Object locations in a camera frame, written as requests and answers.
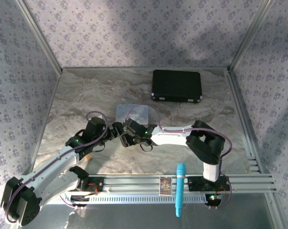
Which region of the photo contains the white and blue sheet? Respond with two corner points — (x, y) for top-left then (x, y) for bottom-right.
(115, 103), (150, 125)

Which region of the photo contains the small picture card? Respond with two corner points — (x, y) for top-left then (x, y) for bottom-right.
(159, 176), (172, 197)

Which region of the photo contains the blue marker pen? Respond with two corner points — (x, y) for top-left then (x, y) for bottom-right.
(175, 163), (186, 218)

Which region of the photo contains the black ribbed hard case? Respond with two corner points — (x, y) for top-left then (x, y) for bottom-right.
(150, 69), (203, 104)

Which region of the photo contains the black controller board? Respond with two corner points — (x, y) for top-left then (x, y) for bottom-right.
(205, 193), (223, 208)

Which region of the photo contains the black looped cable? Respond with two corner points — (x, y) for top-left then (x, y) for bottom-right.
(138, 142), (154, 153)

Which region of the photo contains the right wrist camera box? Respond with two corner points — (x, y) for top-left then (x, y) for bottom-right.
(123, 118), (148, 136)

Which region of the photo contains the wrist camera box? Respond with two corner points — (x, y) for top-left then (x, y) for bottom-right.
(86, 116), (106, 133)
(123, 118), (148, 136)

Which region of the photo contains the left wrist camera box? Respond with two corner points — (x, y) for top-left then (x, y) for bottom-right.
(86, 116), (106, 133)

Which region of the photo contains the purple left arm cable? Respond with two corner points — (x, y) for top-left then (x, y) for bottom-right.
(4, 110), (109, 224)

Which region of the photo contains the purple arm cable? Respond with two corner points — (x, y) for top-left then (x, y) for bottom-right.
(4, 110), (109, 224)
(124, 104), (232, 159)

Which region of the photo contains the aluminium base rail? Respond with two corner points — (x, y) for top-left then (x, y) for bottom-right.
(86, 173), (278, 193)

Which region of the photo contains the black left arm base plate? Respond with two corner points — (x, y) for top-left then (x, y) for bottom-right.
(81, 176), (104, 193)

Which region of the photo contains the slotted grey cable duct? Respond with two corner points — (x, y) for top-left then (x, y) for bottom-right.
(64, 193), (208, 205)

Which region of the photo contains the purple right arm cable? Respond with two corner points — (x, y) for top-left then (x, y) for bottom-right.
(124, 104), (232, 159)

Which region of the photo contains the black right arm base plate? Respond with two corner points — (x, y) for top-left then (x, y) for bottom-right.
(187, 175), (231, 192)

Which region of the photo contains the aluminium side frame rail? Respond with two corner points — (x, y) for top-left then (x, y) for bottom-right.
(226, 68), (263, 173)

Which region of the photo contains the aluminium corner post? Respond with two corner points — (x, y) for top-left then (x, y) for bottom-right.
(227, 0), (271, 73)
(14, 0), (63, 75)

